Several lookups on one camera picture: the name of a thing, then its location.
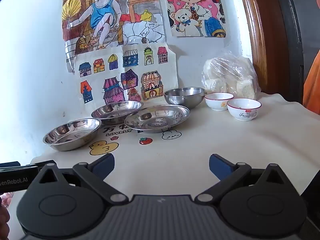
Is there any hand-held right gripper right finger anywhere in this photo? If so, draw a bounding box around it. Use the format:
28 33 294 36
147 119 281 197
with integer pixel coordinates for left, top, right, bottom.
195 154 292 204

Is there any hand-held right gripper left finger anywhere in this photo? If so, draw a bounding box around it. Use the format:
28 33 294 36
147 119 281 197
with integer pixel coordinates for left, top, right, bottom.
32 153 129 204

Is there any white bowl red label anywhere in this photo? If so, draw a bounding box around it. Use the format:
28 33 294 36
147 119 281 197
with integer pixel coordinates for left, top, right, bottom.
227 98 262 122

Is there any white bowl flower print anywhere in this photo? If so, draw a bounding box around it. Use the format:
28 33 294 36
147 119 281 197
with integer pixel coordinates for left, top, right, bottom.
204 92 234 112

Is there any stainless steel bowl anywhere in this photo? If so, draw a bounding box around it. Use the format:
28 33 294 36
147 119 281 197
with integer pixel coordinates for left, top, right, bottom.
164 87 206 110

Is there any person's left hand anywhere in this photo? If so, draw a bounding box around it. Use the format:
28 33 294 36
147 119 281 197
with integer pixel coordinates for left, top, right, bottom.
0 195 11 232

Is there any stainless steel plate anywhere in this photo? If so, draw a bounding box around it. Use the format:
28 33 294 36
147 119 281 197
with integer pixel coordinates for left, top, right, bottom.
124 104 190 133
42 118 102 152
91 101 144 125

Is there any printed cartoon tablecloth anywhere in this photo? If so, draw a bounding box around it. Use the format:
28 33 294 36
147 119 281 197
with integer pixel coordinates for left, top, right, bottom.
5 93 320 240

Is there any plastic bag of steamed buns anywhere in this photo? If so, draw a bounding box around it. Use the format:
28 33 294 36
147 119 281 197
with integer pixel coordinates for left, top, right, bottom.
201 52 262 100

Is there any colourful houses drawing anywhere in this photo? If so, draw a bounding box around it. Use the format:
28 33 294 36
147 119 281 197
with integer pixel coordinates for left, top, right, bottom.
74 44 178 105

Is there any brown wooden furniture edge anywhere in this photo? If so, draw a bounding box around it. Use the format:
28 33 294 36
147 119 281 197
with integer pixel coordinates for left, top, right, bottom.
236 0 283 97

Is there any dark door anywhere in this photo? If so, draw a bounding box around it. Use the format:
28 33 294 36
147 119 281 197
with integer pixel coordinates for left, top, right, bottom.
272 0 320 105

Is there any child with fan drawing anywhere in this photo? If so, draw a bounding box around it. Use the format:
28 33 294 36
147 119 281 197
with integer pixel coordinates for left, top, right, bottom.
61 0 167 75

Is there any girl with bear drawing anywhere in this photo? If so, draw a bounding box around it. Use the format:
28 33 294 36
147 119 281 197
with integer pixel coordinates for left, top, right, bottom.
164 0 227 38

